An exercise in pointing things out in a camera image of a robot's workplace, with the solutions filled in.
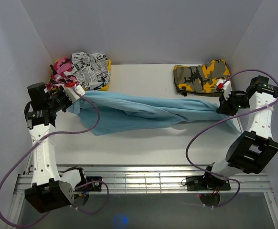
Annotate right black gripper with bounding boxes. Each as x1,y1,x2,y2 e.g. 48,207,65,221
217,89,250,116

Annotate light blue trousers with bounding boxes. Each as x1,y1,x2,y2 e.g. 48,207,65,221
68,90,242,136

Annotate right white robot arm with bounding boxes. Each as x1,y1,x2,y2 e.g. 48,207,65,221
202,75,278,189

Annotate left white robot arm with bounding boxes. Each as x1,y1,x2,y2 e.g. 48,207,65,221
25,83,87,213

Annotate pink camouflage trousers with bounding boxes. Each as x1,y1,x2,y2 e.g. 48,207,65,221
46,57,80,90

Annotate camouflage yellow green trousers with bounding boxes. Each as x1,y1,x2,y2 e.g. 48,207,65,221
173,59,230,97

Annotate white black print trousers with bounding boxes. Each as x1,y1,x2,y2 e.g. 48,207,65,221
71,52,111,91

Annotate yellow plastic tray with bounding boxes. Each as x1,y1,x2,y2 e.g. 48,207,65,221
47,58,111,91

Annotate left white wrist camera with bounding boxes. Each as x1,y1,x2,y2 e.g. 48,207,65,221
64,85,86,103

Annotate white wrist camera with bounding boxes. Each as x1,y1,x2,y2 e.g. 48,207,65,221
216,79,233,100
64,85,86,103

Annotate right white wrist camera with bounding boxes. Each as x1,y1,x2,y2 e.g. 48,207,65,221
216,79,233,100

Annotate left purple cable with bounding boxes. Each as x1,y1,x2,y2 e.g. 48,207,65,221
0,86,110,227

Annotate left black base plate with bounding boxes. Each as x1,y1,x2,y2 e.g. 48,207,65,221
75,176,103,192

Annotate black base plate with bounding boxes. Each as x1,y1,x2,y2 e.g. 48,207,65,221
185,175,231,191
75,176,103,192

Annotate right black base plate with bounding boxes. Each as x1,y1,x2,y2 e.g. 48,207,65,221
185,175,231,191

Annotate aluminium rail frame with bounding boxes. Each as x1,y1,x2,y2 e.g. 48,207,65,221
5,152,278,229

